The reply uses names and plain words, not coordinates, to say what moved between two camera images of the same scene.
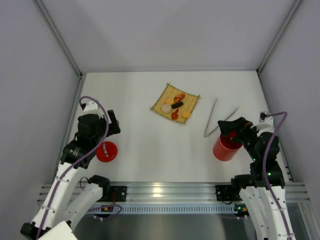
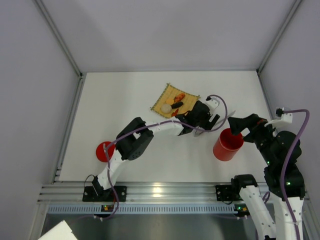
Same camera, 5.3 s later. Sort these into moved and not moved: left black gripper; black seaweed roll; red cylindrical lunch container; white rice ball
Moved: left black gripper
Not moved: red cylindrical lunch container; white rice ball; black seaweed roll
